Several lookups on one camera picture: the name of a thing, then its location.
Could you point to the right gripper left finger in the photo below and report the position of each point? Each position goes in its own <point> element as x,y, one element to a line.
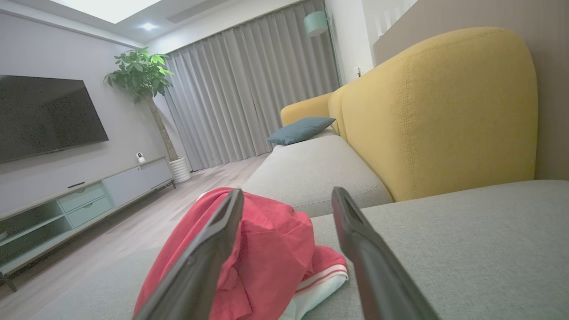
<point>195,275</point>

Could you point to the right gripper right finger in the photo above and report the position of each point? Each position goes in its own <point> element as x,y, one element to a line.
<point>378,280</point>

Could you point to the red white basketball jersey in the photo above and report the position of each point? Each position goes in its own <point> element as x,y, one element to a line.
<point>271,249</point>

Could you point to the large grey sofa cushion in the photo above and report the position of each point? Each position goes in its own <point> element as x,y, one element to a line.
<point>466,249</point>

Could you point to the white ribbed plant pot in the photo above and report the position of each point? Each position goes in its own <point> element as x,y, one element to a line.
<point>180,170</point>

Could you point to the long low TV cabinet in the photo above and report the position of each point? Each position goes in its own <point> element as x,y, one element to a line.
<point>129,184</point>

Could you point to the long grey sofa seat cushion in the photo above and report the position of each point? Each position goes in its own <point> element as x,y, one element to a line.
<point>311,173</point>

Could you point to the blue throw pillow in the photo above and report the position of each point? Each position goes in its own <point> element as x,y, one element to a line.
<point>300,130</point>

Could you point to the yellow sofa backrest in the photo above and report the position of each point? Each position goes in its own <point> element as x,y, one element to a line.
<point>444,115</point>

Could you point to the yellow sofa armrest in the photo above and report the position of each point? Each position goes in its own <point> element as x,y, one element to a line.
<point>306,109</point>

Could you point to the grey pleated curtain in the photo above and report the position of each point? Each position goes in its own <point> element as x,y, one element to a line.
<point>249,89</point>

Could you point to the green indoor tree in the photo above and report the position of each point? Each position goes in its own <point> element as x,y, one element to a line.
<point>140,73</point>

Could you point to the black flat television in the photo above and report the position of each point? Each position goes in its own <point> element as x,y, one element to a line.
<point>44,115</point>

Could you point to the round ceiling spotlight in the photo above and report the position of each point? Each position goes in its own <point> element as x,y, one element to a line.
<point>149,26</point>

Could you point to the mint green floor lamp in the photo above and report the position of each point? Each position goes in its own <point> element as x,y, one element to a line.
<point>315,24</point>

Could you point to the bright ceiling light panel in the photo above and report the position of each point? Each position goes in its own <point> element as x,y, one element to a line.
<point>106,9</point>

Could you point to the small white security camera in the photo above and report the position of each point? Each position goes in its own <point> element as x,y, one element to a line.
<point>140,158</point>

